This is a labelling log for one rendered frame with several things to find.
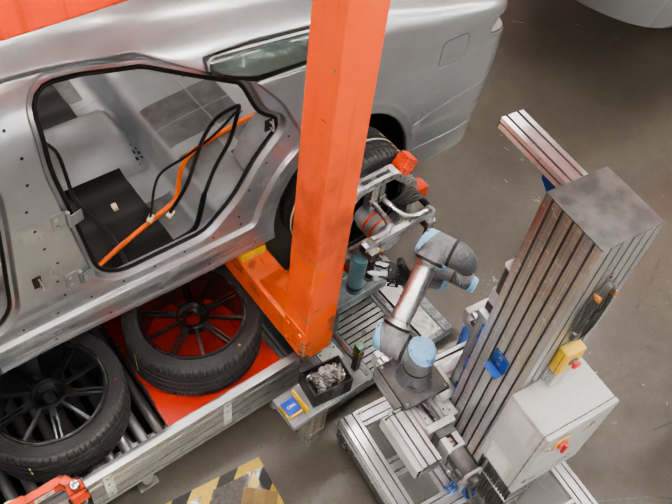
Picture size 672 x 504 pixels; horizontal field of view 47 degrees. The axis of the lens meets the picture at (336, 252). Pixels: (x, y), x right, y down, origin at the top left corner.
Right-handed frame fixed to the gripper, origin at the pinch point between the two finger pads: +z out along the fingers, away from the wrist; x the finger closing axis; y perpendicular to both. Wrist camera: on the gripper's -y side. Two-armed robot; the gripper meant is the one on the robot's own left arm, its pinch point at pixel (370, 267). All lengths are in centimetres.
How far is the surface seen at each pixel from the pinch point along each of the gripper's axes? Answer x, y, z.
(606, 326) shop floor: 49, 83, -144
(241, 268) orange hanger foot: 0, 17, 60
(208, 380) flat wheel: -48, 41, 65
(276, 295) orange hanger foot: -16.4, 10.4, 40.3
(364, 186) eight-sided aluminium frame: 22.0, -29.0, 9.0
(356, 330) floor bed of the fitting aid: 15, 77, -1
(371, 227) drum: 18.5, -6.2, 2.5
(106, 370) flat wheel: -56, 33, 109
